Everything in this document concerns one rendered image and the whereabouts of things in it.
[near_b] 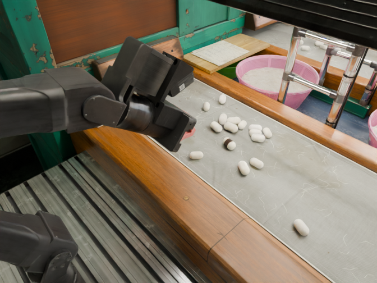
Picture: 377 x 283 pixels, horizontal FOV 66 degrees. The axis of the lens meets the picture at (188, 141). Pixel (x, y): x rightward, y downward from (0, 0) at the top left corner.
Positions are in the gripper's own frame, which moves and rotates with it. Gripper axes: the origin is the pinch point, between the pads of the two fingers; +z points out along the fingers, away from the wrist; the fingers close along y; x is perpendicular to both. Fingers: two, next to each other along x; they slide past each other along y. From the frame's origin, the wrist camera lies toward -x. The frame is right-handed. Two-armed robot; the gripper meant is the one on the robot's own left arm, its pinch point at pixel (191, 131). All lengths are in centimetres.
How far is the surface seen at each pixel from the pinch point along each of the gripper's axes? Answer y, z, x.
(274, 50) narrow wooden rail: 23, 55, -34
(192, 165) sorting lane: 1.4, 8.9, 7.9
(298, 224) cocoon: -24.0, 10.1, 4.8
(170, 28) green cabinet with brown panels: 43, 22, -21
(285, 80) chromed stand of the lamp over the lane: 1.3, 29.7, -21.2
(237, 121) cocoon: 4.2, 22.3, -5.5
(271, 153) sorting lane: -8.6, 21.9, -2.9
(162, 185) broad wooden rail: -0.4, -0.4, 12.5
